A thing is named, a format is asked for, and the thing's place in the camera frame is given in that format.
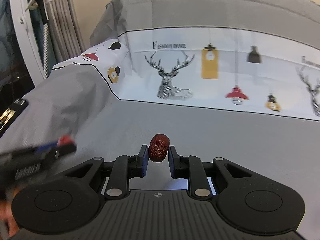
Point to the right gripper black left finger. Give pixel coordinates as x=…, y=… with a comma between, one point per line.
x=72, y=198

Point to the dark red jujube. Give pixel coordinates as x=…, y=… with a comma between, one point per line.
x=158, y=148

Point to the red cherry tomato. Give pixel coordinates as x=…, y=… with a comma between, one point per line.
x=65, y=140

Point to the person's left hand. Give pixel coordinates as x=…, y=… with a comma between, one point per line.
x=9, y=225

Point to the grey curtain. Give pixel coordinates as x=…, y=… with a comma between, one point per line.
x=64, y=29

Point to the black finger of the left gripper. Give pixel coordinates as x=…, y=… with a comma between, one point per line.
x=57, y=148

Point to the white window frame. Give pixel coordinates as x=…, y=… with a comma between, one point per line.
x=35, y=54

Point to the grey printed deer cloth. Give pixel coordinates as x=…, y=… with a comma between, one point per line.
x=228, y=78

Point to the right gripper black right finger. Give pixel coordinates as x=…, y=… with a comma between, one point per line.
x=243, y=198

